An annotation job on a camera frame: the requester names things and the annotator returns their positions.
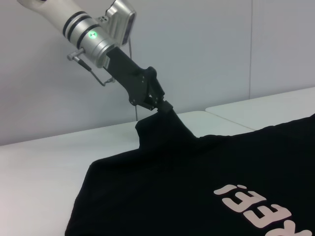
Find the white and silver left arm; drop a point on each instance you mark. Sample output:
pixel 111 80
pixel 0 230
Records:
pixel 81 27

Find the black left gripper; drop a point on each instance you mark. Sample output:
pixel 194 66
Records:
pixel 125 71

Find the black shirt with FREE print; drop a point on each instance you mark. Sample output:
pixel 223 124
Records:
pixel 184 172

